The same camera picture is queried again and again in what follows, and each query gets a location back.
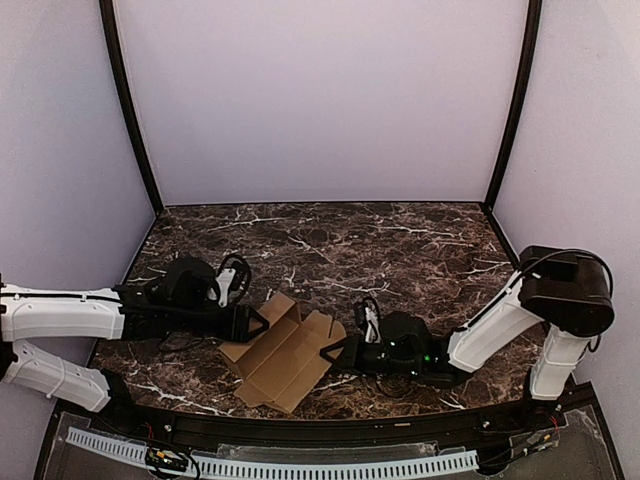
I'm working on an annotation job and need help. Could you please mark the brown cardboard box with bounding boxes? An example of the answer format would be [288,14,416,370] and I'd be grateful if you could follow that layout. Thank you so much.
[219,293,347,414]

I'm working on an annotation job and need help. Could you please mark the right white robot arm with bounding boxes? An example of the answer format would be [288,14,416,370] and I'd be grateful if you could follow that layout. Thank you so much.
[320,245,615,401]

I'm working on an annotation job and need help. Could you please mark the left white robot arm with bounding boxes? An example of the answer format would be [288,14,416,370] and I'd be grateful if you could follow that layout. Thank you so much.
[1,254,270,412]

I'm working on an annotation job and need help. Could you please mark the small green circuit board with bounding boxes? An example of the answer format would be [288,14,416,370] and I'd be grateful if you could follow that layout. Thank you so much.
[144,447,189,472]

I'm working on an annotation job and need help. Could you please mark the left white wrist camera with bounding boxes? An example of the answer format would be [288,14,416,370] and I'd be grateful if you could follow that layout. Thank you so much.
[213,253,252,308]

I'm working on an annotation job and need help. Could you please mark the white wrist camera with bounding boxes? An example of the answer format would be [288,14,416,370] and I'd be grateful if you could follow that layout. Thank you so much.
[213,253,252,308]
[353,296,382,344]

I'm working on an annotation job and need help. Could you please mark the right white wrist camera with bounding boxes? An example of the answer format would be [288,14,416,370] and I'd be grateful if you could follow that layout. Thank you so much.
[353,296,382,344]

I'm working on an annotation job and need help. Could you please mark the white slotted cable duct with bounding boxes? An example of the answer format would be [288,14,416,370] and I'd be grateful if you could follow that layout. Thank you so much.
[65,427,479,479]

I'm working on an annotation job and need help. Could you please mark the black front table rail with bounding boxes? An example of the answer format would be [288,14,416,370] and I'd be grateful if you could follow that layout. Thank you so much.
[92,398,568,451]

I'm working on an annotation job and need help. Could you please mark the left black frame post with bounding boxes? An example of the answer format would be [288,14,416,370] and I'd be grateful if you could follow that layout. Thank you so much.
[98,0,164,216]

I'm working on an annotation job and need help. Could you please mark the black frame post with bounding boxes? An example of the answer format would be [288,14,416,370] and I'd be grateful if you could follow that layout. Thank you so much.
[98,0,164,216]
[484,0,543,212]

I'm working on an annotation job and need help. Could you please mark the right black frame post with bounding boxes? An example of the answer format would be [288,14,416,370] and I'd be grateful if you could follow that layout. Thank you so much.
[484,0,543,212]

